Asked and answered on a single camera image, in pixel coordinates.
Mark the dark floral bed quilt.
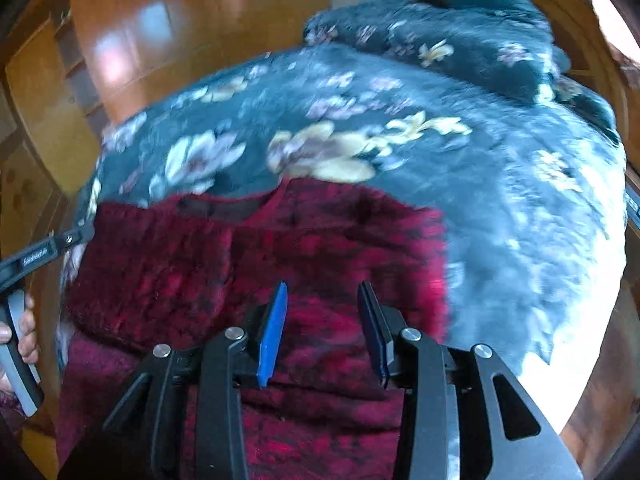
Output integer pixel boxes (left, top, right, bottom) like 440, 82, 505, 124
77, 44, 626, 374

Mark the glossy wooden wardrobe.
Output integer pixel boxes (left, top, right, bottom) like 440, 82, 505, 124
4, 0, 329, 194

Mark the red black knit sweater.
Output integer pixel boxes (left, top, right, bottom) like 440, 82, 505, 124
56, 179, 447, 479

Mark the folded dark floral duvet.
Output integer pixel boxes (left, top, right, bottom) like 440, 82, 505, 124
304, 0, 570, 104

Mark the person's left hand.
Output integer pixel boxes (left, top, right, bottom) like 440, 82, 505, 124
0, 294, 40, 396

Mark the round wooden headboard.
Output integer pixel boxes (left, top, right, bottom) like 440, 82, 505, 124
384, 0, 632, 131

